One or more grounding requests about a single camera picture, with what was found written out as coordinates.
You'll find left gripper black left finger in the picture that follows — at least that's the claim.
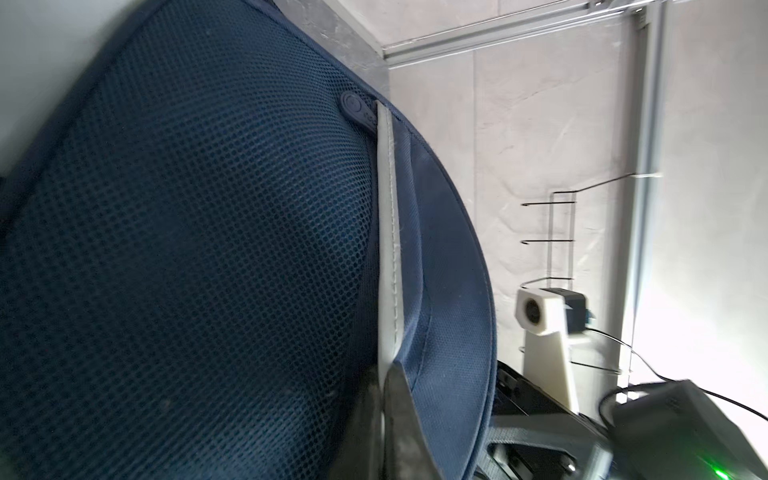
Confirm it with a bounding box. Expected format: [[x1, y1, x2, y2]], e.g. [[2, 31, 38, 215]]
[[328, 368, 383, 479]]

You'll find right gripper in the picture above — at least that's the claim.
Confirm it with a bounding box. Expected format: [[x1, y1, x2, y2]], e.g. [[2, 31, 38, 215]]
[[474, 362, 613, 479]]

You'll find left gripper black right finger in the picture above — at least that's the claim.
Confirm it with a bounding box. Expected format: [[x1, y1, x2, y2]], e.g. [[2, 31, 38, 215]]
[[383, 362, 442, 479]]

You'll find navy blue student backpack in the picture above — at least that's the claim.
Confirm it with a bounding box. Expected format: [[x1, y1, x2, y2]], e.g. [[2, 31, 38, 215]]
[[1, 1, 496, 479]]

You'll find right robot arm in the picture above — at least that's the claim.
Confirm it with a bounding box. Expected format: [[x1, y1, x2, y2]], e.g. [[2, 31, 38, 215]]
[[474, 363, 767, 479]]

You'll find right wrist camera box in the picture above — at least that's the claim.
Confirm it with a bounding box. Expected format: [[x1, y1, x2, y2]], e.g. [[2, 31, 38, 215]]
[[515, 288, 589, 414]]

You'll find black wire hook rack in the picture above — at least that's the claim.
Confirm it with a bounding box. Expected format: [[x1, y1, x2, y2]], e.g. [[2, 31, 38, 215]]
[[518, 172, 664, 376]]

